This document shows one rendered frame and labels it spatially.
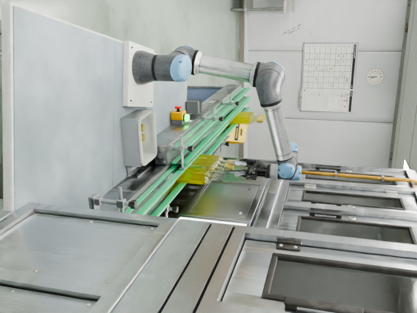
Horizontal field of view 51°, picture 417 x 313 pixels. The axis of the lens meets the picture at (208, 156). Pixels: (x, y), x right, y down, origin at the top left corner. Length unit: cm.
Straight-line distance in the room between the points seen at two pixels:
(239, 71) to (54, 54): 84
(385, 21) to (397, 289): 702
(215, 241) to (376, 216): 123
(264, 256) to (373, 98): 704
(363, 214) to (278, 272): 122
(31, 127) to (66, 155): 21
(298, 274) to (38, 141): 89
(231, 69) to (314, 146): 629
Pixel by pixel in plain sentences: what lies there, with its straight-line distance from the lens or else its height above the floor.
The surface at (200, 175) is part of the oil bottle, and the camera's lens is 210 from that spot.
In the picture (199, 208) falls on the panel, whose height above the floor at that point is 105.
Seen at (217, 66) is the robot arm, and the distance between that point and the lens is 202.
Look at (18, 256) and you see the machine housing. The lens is 118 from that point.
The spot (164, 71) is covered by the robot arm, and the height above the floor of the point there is 92.
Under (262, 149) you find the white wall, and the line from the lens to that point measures 833.
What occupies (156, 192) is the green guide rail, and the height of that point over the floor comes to 94.
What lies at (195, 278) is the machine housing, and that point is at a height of 137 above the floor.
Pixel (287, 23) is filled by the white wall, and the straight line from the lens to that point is 789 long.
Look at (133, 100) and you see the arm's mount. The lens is 199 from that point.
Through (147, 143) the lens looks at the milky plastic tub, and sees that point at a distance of 209.
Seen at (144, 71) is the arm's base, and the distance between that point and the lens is 196.
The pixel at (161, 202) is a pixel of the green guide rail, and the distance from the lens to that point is 196.
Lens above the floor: 162
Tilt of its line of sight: 15 degrees down
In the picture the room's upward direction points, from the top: 94 degrees clockwise
